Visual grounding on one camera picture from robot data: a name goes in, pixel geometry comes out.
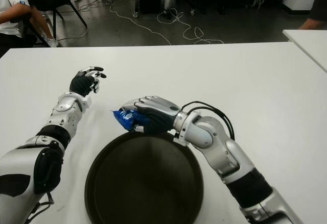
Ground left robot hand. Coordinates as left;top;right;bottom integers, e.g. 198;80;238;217
69;66;107;97

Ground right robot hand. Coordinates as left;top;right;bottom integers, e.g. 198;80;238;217
119;95;182;135

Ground blue Oreo cookie pack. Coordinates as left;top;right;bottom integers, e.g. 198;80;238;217
110;109;149;132

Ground dark round tray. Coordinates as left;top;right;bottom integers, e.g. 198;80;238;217
85;132;205;224

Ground white side table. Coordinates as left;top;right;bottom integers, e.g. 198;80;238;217
282;29;327;73

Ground standing person in dark shirt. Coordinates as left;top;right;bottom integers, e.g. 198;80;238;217
297;0;327;30

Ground black right wrist cables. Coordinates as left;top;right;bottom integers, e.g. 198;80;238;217
180;101;236;141

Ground white floor cable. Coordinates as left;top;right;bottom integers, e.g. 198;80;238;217
109;0;225;45

